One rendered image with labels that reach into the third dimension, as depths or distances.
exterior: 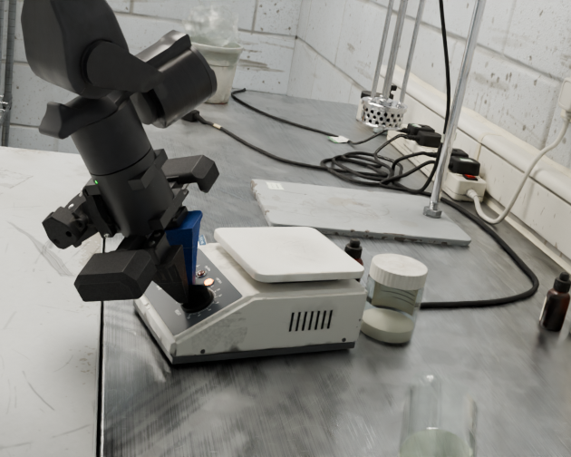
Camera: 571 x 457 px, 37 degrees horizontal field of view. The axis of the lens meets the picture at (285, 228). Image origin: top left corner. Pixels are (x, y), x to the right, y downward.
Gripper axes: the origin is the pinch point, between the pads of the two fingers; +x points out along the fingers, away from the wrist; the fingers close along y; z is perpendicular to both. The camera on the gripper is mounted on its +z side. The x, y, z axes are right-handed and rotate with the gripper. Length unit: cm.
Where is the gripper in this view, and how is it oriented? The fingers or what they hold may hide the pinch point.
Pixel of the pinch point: (172, 268)
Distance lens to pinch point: 79.6
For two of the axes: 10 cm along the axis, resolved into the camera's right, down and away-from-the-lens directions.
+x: 3.0, 8.0, 5.2
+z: -9.1, 0.8, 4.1
